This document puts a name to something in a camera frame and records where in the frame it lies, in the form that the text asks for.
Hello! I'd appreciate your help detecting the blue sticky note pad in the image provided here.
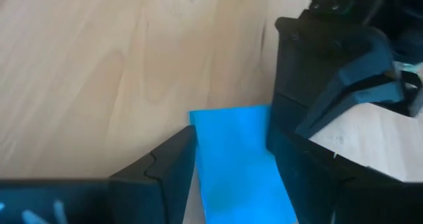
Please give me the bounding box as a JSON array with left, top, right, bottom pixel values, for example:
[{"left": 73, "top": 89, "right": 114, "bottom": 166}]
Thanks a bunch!
[{"left": 188, "top": 104, "right": 298, "bottom": 224}]

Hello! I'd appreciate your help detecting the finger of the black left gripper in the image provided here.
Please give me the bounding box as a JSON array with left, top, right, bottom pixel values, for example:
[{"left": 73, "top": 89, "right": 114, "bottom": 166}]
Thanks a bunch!
[
  {"left": 295, "top": 35, "right": 406, "bottom": 139},
  {"left": 266, "top": 15, "right": 338, "bottom": 152}
]

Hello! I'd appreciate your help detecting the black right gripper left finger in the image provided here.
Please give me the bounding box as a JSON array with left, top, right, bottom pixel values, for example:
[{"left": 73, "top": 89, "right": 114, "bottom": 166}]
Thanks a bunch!
[{"left": 108, "top": 125, "right": 198, "bottom": 224}]

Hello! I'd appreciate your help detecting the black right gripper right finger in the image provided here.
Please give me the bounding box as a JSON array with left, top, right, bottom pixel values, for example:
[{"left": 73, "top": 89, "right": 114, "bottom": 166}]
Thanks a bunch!
[{"left": 274, "top": 134, "right": 423, "bottom": 224}]

